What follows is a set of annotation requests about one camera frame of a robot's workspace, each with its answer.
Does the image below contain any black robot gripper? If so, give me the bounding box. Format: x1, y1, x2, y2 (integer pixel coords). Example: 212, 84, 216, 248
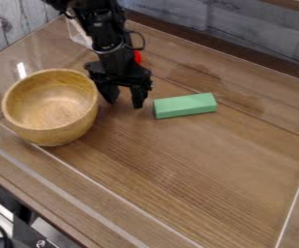
85, 42, 152, 109

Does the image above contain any wooden bowl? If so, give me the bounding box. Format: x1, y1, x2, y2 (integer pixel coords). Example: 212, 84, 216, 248
2, 69, 100, 146

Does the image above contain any red felt strawberry fruit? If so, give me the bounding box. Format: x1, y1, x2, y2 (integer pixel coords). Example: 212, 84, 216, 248
134, 50, 144, 64

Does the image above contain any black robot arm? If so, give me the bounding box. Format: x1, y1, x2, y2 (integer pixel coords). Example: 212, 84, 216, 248
42, 0, 153, 109

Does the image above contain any green rectangular block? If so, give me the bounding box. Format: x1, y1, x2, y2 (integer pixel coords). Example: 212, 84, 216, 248
153, 93, 218, 119

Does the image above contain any clear acrylic tray enclosure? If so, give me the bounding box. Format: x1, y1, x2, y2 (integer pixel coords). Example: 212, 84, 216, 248
0, 19, 299, 248

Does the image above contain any black metal table bracket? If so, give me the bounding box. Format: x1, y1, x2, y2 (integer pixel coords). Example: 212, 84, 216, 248
13, 216, 60, 248

